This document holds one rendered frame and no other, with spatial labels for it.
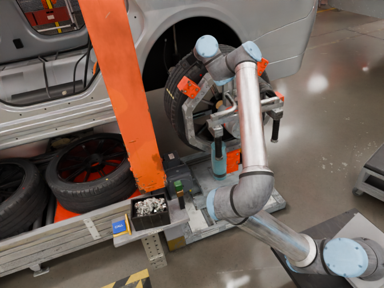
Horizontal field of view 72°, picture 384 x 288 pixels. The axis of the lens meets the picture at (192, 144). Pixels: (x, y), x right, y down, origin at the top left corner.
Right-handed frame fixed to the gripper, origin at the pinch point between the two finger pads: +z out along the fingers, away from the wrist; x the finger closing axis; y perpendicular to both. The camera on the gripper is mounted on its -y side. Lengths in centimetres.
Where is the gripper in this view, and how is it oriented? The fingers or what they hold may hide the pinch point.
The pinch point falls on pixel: (195, 59)
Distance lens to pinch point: 153.0
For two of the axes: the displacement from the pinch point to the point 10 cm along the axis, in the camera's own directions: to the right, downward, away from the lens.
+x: -5.5, -8.1, -2.0
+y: 8.3, -5.5, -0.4
